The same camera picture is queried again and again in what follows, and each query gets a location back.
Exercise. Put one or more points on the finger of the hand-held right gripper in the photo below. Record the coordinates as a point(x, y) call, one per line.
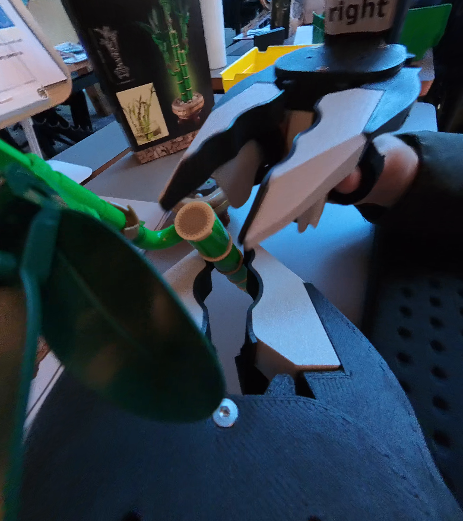
point(235, 110)
point(329, 142)

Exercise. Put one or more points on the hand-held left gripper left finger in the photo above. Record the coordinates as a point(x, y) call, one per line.
point(186, 268)

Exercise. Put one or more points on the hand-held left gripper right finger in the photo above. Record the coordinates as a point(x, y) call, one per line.
point(292, 325)

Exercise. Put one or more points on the green toy bamboo stalk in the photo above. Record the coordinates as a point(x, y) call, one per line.
point(113, 325)

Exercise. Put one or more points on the person's right forearm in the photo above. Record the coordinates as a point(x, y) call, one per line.
point(451, 195)

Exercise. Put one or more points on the grey desk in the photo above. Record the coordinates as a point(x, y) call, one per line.
point(329, 252)

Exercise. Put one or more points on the person's right hand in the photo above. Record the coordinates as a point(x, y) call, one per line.
point(398, 167)

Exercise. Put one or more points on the yellow plastic bin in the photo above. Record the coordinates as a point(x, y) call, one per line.
point(256, 65)

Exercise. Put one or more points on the white paper roll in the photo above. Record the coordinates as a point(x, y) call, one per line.
point(213, 32)

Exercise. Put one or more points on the tan toy pot base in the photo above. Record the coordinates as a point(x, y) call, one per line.
point(211, 191)

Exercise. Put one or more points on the green plastic bin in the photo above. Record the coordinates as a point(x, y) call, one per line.
point(427, 32)

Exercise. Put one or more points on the black toy set box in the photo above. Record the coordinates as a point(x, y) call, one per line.
point(105, 61)

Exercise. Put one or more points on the black perforated surface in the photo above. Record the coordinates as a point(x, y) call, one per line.
point(439, 366)

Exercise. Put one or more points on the white instruction sheet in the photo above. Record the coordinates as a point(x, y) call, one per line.
point(3, 61)

